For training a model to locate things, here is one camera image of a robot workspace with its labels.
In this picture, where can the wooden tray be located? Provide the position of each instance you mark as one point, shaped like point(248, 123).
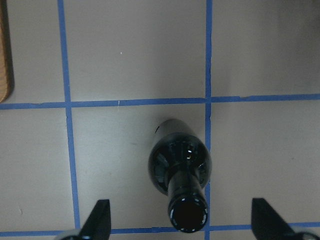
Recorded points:
point(6, 62)

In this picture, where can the dark wine bottle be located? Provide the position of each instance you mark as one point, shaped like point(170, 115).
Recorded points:
point(179, 167)

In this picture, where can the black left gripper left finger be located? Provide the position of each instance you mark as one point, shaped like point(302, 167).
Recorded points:
point(98, 223)

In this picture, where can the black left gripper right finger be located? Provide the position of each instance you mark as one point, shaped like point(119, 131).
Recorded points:
point(266, 222)

